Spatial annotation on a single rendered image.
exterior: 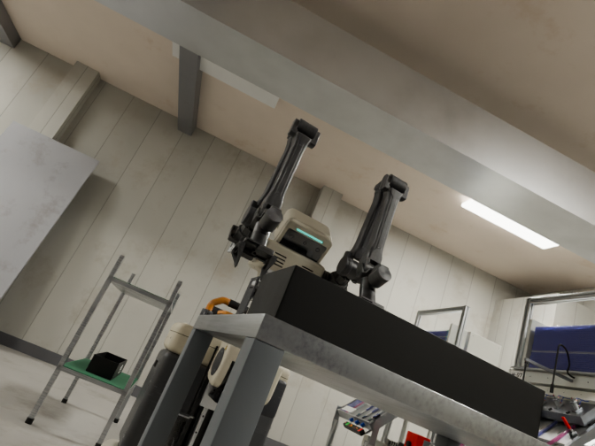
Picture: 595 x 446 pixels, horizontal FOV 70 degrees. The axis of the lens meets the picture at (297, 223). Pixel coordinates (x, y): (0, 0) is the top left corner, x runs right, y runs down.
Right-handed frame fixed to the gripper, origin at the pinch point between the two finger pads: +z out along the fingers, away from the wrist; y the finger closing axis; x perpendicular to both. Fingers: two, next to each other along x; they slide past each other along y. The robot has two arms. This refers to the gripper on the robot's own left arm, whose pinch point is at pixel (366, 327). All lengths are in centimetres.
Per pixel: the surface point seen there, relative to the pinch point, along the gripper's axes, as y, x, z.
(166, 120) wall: -138, 289, -408
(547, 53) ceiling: 102, -61, -240
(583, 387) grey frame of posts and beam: 160, 24, -46
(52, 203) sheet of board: -197, 345, -246
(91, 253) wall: -136, 381, -228
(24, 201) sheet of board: -223, 352, -236
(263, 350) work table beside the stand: -55, -59, 56
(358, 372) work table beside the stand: -43, -59, 54
